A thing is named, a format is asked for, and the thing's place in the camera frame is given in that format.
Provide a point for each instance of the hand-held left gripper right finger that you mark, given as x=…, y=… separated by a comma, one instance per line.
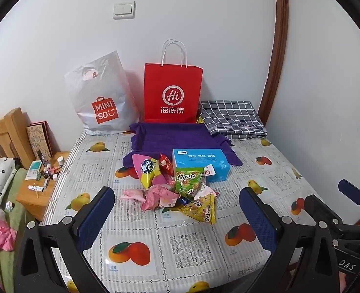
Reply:
x=257, y=216

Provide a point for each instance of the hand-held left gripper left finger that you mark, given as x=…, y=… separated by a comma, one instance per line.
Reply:
x=96, y=216

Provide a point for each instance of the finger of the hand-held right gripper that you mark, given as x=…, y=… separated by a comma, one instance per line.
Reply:
x=320, y=209
x=349, y=189

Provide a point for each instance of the pink and yellow snack packet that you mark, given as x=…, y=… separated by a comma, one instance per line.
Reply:
x=146, y=171

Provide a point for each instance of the green snack packet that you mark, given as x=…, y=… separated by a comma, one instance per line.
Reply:
x=187, y=180

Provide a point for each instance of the small red snack packet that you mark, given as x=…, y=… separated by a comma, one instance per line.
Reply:
x=167, y=165

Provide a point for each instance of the light pink peach packet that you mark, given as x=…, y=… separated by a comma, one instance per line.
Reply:
x=132, y=194

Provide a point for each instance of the yellow cartoon snack packet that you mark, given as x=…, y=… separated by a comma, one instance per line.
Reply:
x=201, y=210

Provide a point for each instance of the pink cosmetic bottle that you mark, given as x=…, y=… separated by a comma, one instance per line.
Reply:
x=52, y=168

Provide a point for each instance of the white packet with red mark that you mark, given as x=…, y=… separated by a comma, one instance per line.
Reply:
x=209, y=171

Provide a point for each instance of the pink bear snack packet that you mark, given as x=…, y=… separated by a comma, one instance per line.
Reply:
x=161, y=204

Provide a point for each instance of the small white jar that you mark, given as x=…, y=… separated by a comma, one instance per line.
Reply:
x=60, y=160

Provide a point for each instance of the wooden nightstand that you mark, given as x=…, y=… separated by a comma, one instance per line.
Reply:
x=30, y=201

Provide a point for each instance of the small white tube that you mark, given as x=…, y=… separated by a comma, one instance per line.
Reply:
x=34, y=186

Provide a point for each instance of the magenta snack packet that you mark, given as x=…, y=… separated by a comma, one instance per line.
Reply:
x=163, y=190

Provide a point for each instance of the dark blue small packet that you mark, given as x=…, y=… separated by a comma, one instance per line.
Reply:
x=183, y=201

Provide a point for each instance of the green bedsheet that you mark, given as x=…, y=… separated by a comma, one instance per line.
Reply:
x=15, y=219

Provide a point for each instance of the dark cosmetic bottle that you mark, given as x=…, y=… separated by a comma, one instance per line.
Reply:
x=41, y=156

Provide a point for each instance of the blue tissue pack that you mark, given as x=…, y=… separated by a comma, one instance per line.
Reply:
x=198, y=160

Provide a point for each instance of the patterned book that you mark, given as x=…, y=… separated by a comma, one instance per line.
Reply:
x=37, y=140

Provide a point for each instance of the grey checked cloth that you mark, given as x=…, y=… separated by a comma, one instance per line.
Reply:
x=228, y=116

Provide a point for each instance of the purple towel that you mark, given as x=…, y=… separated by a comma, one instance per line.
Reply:
x=173, y=137

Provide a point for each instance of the plain yellow packet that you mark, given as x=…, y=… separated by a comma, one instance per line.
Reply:
x=199, y=120

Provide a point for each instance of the wooden headboard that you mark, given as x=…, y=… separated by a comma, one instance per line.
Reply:
x=11, y=128

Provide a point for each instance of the white plastic bag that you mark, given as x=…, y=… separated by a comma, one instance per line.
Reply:
x=106, y=82

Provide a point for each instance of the red paper bag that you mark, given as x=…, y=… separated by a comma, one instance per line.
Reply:
x=173, y=79

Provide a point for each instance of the brown wooden door frame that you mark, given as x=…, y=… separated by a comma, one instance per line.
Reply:
x=279, y=36

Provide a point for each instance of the white wall switch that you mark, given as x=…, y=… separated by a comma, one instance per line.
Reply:
x=124, y=9

